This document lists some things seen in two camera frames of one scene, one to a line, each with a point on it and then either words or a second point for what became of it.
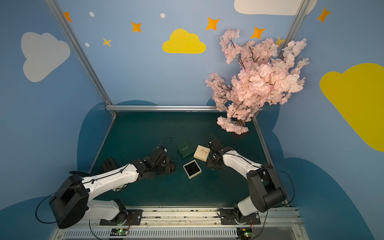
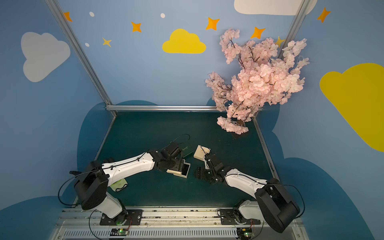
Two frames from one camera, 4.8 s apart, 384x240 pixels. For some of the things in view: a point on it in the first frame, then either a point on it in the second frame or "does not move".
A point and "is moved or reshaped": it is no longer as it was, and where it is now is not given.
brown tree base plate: [234, 135] does not move
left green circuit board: [119, 232] does not move
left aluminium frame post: [78, 46] does not move
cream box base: [201, 153] does not move
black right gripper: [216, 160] → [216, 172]
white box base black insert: [192, 169] is moved or reshaped
